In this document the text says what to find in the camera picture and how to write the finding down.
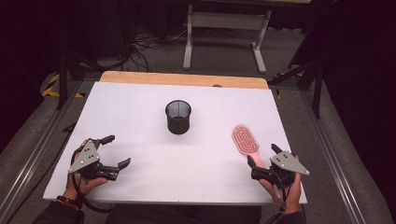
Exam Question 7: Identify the black mesh pen cup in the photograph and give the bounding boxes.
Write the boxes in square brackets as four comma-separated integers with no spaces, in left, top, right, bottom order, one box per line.
[164,99,192,135]

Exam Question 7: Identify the wooden table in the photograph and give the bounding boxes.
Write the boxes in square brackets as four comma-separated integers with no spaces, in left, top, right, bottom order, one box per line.
[99,70,269,91]

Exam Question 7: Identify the bundle of black floor cables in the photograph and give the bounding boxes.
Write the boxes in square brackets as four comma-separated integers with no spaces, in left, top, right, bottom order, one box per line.
[115,0,188,73]

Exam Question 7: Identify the black tripod stand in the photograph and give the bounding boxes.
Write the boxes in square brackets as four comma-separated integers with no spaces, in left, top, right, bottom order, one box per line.
[55,52,104,111]
[268,59,325,119]

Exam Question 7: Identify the person's left hand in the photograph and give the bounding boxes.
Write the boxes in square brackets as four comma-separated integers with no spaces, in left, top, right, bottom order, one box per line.
[64,139,108,200]

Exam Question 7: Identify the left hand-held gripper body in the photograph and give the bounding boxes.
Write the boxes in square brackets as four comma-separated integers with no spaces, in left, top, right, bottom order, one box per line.
[67,138,120,182]

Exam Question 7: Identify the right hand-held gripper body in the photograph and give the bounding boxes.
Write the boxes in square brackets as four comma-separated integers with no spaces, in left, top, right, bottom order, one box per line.
[250,151,311,189]

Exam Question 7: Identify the aluminium floor rail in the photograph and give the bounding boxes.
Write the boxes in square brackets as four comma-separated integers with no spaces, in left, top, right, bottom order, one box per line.
[300,90,367,224]
[0,81,82,223]

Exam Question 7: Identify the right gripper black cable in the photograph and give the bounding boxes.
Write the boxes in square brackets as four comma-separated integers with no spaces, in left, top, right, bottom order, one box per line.
[265,176,293,224]

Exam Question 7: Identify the white table sheet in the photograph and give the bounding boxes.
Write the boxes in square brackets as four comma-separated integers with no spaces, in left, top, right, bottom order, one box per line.
[42,81,308,206]

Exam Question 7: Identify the pink hairbrush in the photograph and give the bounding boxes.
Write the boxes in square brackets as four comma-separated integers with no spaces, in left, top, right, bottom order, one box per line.
[232,123,265,169]

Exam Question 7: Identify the dark bead bracelet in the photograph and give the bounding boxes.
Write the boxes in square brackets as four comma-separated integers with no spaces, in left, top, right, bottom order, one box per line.
[56,195,82,210]

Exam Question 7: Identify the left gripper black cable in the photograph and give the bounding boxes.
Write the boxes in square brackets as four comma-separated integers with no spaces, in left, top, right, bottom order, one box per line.
[69,146,113,214]

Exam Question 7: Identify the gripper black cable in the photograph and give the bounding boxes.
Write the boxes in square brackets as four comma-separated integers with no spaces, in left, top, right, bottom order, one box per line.
[265,176,293,224]
[69,146,113,214]

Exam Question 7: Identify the white metal desk frame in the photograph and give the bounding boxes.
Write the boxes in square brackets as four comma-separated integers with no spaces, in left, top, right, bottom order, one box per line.
[182,4,273,75]

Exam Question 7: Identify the yellow black hazard tape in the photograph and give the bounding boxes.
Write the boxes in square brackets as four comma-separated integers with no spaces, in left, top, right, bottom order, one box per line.
[41,73,86,99]

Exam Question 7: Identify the person's right hand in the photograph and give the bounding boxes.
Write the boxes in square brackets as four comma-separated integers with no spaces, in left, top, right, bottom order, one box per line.
[259,154,304,216]

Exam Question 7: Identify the person's legs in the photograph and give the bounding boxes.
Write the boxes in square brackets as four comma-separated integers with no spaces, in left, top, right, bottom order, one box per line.
[106,204,262,224]

